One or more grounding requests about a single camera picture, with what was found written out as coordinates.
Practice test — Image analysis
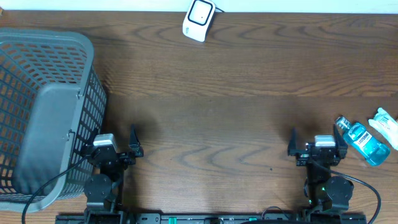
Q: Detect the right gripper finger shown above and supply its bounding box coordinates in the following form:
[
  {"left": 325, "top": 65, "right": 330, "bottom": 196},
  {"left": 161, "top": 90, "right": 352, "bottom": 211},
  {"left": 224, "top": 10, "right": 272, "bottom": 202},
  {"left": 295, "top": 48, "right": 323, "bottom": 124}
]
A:
[
  {"left": 287, "top": 128, "right": 297, "bottom": 156},
  {"left": 333, "top": 124, "right": 348, "bottom": 151}
]

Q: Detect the teal mouthwash bottle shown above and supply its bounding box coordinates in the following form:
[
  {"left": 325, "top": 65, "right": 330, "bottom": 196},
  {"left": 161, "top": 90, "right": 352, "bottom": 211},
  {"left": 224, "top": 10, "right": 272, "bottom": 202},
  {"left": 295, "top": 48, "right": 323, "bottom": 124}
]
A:
[{"left": 335, "top": 116, "right": 391, "bottom": 166}]

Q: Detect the mint green wipes pack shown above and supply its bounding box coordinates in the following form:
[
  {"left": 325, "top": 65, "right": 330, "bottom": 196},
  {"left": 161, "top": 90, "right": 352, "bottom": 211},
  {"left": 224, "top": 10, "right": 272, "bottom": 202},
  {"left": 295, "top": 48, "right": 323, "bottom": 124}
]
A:
[{"left": 368, "top": 108, "right": 397, "bottom": 150}]

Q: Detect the grey plastic shopping basket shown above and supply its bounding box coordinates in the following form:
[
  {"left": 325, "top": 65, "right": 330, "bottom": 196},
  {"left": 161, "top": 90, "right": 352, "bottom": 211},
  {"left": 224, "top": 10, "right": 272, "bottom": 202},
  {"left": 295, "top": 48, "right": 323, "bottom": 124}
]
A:
[{"left": 1, "top": 28, "right": 107, "bottom": 212}]

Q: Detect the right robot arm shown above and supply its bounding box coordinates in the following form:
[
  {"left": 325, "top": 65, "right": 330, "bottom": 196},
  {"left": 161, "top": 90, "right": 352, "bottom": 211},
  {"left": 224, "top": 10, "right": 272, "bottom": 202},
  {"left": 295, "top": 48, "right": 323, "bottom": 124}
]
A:
[{"left": 287, "top": 127, "right": 354, "bottom": 223}]

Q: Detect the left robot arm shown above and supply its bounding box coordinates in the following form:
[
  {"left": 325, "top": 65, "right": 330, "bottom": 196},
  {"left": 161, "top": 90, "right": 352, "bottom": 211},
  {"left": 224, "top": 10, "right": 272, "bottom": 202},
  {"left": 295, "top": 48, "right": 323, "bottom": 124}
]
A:
[{"left": 80, "top": 126, "right": 144, "bottom": 223}]

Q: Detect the white barcode scanner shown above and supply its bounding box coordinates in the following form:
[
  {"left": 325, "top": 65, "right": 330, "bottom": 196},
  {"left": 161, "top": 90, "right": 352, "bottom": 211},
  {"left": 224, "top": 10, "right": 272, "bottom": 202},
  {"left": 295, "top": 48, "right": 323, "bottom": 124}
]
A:
[{"left": 182, "top": 0, "right": 216, "bottom": 42}]

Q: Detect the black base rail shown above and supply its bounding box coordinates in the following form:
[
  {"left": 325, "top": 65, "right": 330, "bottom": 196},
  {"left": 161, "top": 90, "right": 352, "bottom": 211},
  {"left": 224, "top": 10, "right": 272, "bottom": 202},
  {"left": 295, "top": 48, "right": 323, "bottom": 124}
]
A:
[{"left": 55, "top": 213, "right": 366, "bottom": 224}]

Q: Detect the right black cable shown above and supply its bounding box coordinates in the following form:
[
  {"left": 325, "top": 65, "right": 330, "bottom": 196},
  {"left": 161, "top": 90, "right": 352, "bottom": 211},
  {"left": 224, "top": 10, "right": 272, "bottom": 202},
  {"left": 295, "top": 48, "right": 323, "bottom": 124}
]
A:
[{"left": 310, "top": 160, "right": 382, "bottom": 224}]

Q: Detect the left black cable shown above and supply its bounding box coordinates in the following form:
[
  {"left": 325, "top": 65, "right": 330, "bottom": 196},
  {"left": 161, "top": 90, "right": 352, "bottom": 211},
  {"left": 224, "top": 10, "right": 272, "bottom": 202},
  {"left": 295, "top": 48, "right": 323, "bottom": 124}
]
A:
[{"left": 21, "top": 154, "right": 90, "bottom": 224}]

